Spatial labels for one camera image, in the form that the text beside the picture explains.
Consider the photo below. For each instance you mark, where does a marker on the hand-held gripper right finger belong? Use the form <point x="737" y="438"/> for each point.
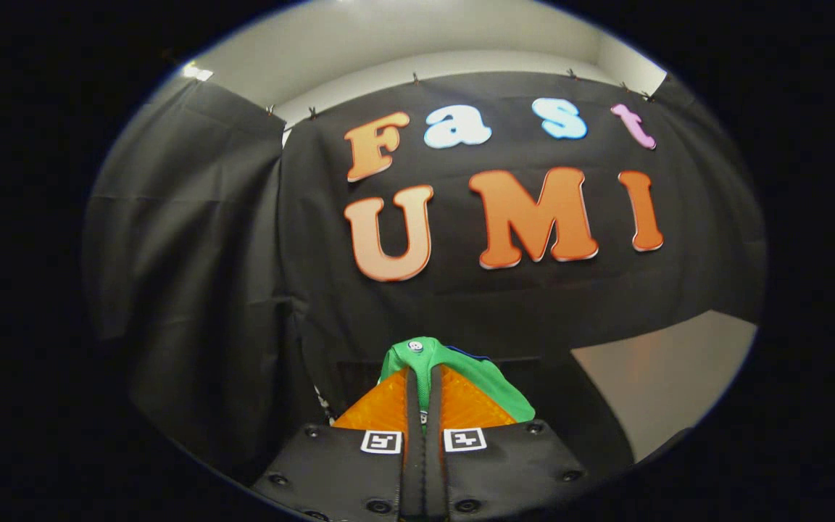
<point x="512" y="467"/>

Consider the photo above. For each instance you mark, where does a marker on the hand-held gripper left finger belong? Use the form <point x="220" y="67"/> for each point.
<point x="345" y="471"/>

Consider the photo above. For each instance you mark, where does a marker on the green polo shirt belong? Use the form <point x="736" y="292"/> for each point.
<point x="428" y="355"/>

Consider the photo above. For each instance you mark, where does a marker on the black backdrop cloth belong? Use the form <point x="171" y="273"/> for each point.
<point x="461" y="304"/>

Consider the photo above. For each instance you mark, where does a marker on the ceiling light panel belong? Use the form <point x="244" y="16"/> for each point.
<point x="198" y="72"/>

